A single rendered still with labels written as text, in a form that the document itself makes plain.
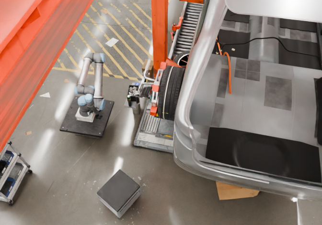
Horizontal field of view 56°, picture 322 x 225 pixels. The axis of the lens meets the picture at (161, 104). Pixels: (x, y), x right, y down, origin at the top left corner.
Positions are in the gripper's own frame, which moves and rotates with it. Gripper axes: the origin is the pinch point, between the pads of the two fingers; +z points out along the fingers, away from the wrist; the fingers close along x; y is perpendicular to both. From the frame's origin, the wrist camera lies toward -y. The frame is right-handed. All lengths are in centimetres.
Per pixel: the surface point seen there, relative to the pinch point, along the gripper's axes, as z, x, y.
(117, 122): 68, -32, 7
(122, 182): 26, 27, -82
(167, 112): -24, -57, -72
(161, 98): -40, -59, -59
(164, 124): 44, -70, -54
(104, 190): 25, 49, -75
